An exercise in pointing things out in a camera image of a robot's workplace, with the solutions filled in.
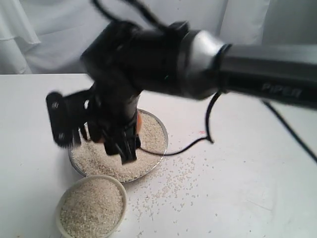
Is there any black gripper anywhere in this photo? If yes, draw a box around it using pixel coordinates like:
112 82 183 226
81 21 188 164

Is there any brown wooden cup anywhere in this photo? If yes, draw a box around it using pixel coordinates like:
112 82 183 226
96 113 144 144

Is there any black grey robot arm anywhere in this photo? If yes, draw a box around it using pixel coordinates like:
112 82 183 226
81 21 317 163

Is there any rice in metal tray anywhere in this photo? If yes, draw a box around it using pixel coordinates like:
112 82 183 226
71 111 166 181

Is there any white ceramic bowl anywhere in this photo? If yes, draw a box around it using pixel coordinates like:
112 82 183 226
54 175 128 238

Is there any rice in white bowl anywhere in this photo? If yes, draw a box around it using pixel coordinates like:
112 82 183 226
60 178 124 238

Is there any white backdrop curtain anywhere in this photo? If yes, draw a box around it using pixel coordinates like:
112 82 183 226
0 0 317 74

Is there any round metal tray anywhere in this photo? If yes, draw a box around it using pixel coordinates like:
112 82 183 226
68 108 170 183

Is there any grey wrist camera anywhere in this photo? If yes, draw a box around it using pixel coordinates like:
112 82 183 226
46 89 95 148

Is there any black camera cable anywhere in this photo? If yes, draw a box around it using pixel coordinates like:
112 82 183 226
93 0 317 164

